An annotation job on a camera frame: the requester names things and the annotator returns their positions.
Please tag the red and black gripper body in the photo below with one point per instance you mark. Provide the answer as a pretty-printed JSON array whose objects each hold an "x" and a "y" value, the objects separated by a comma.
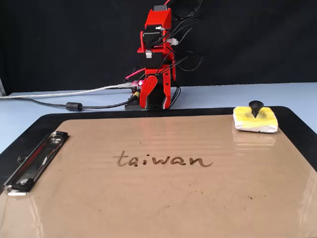
[{"x": 168, "y": 69}]

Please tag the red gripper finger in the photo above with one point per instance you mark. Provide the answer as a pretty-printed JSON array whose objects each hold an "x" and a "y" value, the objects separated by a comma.
[
  {"x": 167, "y": 91},
  {"x": 147, "y": 90}
]

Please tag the yellow sponge with black knob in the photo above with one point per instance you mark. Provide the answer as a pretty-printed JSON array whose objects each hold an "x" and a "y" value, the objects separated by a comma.
[{"x": 255, "y": 122}]

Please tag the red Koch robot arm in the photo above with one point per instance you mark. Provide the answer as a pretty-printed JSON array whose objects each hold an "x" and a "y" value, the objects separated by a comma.
[{"x": 158, "y": 17}]

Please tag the brown clipboard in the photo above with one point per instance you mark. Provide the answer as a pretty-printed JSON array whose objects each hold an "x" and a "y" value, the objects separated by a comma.
[{"x": 158, "y": 193}]

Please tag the black backdrop cloth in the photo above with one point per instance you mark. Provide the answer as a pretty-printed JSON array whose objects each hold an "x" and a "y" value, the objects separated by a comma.
[{"x": 49, "y": 37}]

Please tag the black rubber mat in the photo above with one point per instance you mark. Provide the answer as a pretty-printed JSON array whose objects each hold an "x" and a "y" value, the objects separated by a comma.
[{"x": 29, "y": 126}]

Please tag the silver metal clipboard clip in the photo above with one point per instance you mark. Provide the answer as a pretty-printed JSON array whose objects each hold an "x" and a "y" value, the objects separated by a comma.
[{"x": 34, "y": 163}]

